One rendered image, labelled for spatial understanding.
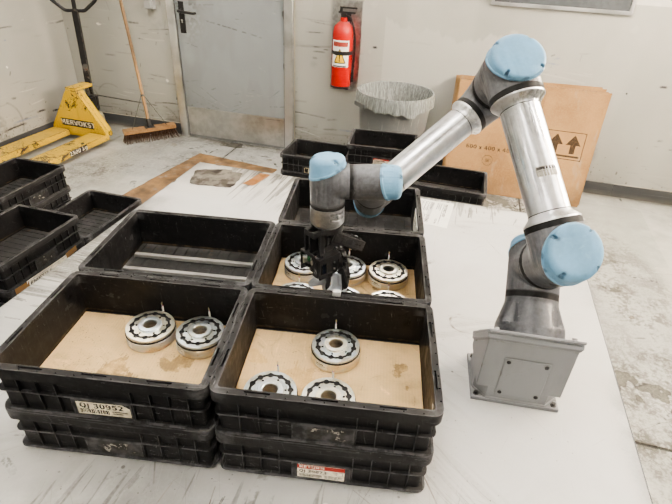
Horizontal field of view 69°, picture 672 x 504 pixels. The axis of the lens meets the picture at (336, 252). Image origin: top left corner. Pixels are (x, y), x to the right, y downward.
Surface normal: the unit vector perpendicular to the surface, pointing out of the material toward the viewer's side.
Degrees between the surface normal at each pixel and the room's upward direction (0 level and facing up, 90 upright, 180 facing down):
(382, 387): 0
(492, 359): 90
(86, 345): 0
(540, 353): 90
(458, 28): 90
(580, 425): 0
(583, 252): 55
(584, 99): 81
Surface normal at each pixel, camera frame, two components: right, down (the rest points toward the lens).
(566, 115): -0.26, 0.36
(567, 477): 0.05, -0.84
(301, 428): -0.10, 0.53
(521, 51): -0.01, -0.29
